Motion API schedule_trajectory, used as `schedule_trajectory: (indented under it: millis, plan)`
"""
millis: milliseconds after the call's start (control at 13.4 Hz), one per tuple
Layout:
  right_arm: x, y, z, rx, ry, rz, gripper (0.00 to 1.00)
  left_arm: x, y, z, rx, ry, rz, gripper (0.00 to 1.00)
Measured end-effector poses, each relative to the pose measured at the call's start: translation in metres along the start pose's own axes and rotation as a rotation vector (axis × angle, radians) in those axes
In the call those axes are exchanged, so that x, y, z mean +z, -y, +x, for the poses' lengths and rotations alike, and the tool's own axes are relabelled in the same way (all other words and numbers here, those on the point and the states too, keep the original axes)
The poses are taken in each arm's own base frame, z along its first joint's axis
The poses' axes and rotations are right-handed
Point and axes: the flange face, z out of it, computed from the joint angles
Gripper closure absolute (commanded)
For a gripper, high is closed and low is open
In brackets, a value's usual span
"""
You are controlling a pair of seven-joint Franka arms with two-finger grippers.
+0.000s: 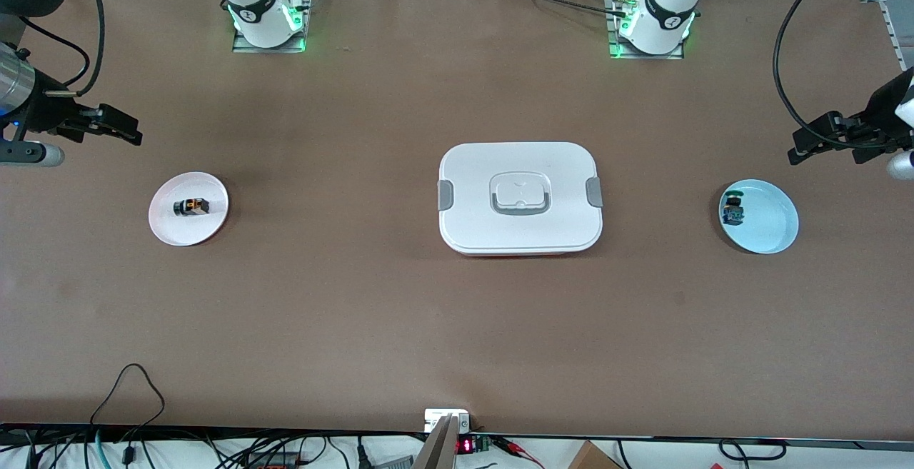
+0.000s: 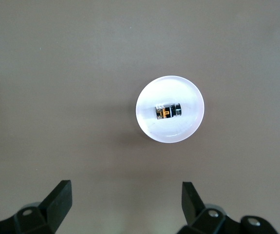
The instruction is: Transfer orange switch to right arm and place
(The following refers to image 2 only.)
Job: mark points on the round pink plate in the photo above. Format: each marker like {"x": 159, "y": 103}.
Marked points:
{"x": 170, "y": 131}

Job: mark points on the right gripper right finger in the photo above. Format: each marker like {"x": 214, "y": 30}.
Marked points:
{"x": 198, "y": 219}

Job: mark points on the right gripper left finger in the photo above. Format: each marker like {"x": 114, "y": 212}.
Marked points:
{"x": 52, "y": 209}

